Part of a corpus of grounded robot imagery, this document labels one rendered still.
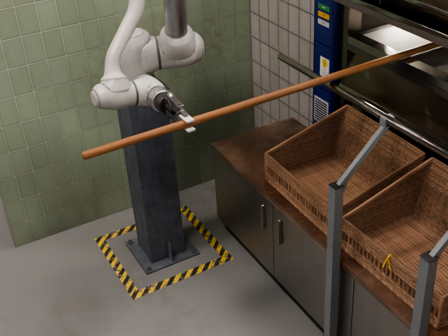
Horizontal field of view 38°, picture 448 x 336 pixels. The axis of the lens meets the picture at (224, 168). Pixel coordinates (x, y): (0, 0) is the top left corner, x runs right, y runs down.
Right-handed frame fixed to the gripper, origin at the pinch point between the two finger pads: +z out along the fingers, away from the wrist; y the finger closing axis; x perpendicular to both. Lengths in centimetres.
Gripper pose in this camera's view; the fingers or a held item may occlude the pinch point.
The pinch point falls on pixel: (187, 123)
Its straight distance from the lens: 239.2
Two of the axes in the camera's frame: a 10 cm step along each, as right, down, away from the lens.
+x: -8.7, 3.1, -3.9
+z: 4.9, 4.4, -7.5
